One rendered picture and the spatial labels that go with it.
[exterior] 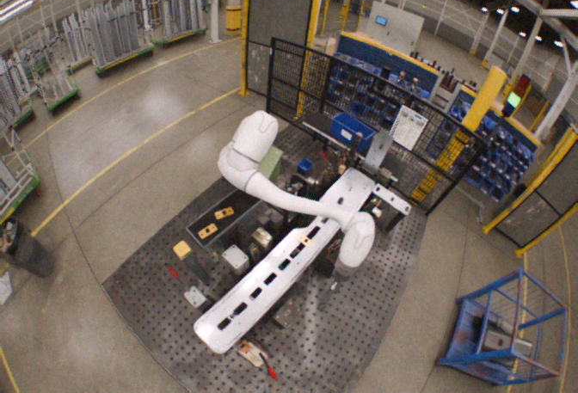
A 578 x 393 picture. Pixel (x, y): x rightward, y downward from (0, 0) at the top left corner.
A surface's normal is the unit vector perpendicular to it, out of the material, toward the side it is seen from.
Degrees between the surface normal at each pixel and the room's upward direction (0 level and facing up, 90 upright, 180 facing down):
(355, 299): 0
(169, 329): 0
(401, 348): 0
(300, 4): 90
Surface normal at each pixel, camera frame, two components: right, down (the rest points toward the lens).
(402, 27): -0.57, 0.57
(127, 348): 0.11, -0.65
